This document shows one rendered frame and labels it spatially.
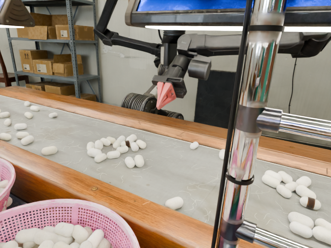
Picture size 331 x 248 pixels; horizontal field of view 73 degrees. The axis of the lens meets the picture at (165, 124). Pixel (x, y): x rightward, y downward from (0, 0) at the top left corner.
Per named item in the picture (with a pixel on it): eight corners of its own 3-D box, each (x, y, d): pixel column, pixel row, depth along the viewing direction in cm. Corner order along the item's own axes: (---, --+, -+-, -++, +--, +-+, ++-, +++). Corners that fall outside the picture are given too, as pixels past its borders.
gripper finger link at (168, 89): (161, 102, 63) (174, 78, 67) (140, 98, 66) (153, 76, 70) (167, 116, 69) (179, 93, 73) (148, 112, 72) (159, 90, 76)
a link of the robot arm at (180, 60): (176, 63, 79) (175, 50, 75) (195, 67, 77) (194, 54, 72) (169, 77, 76) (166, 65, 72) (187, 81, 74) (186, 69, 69)
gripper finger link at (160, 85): (169, 103, 62) (181, 78, 66) (147, 100, 65) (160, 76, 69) (175, 117, 67) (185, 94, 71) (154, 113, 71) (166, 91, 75)
